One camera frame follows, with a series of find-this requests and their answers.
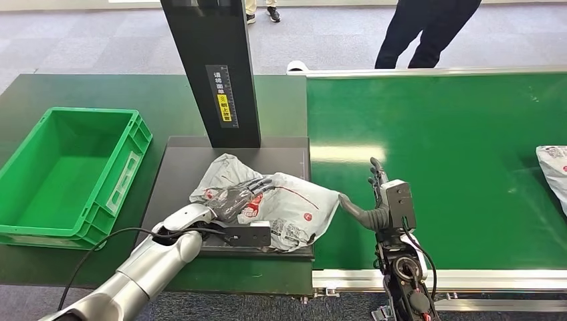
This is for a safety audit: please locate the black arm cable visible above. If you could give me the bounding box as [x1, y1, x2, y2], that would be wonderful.
[58, 227, 226, 312]
[401, 217, 439, 304]

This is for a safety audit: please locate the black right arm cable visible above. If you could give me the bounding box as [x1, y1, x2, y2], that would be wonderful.
[401, 217, 439, 304]

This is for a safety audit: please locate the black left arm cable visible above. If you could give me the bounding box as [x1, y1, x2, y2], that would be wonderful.
[58, 227, 226, 312]

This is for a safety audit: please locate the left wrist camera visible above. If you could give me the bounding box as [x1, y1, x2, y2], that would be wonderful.
[211, 220, 272, 249]

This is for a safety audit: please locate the dark green table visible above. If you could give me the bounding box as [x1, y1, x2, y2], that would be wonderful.
[0, 74, 314, 298]

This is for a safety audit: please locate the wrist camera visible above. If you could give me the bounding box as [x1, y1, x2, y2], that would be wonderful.
[211, 220, 272, 249]
[380, 179, 418, 232]

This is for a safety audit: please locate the person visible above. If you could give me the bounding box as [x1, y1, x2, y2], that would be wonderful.
[374, 0, 483, 70]
[245, 0, 282, 25]

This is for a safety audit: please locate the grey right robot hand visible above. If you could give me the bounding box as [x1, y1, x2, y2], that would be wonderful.
[338, 157, 392, 233]

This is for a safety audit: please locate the green conveyor belt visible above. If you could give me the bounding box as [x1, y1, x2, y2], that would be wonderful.
[306, 73, 567, 271]

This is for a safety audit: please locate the grey poly mailer package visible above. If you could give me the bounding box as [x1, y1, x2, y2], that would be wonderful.
[189, 153, 341, 253]
[535, 145, 567, 218]

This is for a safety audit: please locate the green plastic crate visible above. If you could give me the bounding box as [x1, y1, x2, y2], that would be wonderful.
[0, 106, 154, 251]

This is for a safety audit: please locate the aluminium conveyor frame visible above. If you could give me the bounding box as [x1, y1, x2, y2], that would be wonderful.
[287, 60, 567, 321]

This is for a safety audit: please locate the yellow and black column sticker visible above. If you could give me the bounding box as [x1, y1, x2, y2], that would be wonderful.
[205, 64, 240, 129]

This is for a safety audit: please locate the black scanner base plate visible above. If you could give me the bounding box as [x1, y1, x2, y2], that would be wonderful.
[137, 135, 316, 261]

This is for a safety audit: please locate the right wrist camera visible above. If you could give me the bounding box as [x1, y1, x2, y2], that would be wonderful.
[380, 179, 418, 232]

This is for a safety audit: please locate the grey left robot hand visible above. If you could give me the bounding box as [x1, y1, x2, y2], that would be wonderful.
[204, 177, 276, 223]

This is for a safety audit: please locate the flat grey poly mailer package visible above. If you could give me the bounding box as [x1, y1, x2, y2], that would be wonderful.
[535, 145, 567, 218]

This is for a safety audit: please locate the black scanner column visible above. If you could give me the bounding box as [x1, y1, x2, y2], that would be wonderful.
[160, 0, 262, 149]

